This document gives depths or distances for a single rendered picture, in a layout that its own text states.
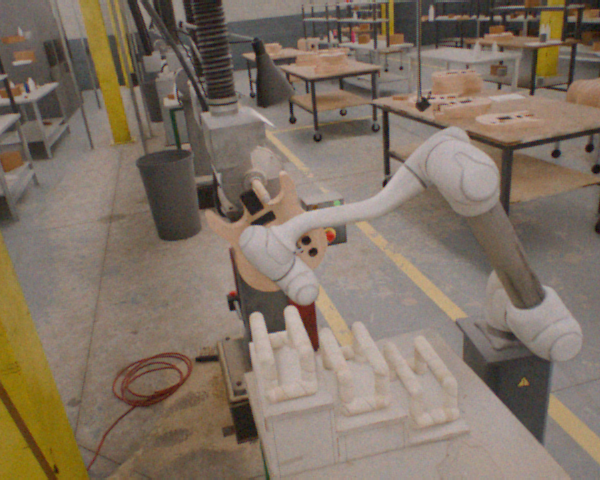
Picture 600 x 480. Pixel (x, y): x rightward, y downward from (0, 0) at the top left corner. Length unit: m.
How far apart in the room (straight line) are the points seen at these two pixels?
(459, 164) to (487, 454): 0.68
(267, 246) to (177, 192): 3.25
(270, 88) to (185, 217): 3.16
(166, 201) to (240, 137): 3.10
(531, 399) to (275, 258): 1.08
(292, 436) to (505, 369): 1.00
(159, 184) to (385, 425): 3.76
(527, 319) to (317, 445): 0.80
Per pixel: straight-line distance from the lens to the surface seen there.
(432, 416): 1.31
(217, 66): 1.81
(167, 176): 4.67
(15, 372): 1.97
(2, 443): 2.14
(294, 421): 1.16
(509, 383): 2.04
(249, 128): 1.70
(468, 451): 1.31
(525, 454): 1.32
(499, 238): 1.56
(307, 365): 1.12
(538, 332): 1.75
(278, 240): 1.53
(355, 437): 1.23
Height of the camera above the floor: 1.86
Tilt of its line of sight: 24 degrees down
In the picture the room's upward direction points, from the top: 6 degrees counter-clockwise
